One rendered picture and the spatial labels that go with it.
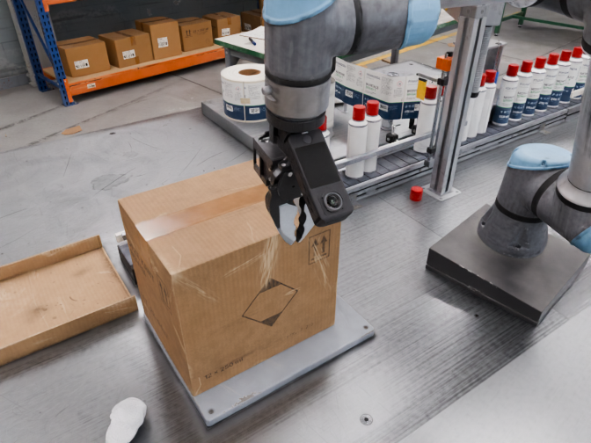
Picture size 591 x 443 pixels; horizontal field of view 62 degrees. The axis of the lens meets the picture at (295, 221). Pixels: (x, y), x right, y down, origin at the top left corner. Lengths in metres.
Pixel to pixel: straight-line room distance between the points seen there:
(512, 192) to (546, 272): 0.19
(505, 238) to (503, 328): 0.21
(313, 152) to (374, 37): 0.14
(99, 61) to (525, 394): 4.47
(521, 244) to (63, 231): 1.11
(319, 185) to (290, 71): 0.13
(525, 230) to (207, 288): 0.71
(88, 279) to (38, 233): 0.26
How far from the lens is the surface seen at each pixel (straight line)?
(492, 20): 1.34
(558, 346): 1.10
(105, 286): 1.16
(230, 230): 0.77
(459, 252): 1.15
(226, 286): 0.76
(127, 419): 0.88
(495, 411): 0.95
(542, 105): 2.02
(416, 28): 0.58
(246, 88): 1.71
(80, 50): 4.84
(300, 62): 0.53
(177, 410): 0.91
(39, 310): 1.16
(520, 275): 1.15
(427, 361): 0.98
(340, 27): 0.53
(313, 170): 0.57
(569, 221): 1.04
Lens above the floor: 1.56
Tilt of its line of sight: 34 degrees down
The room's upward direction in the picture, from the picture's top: straight up
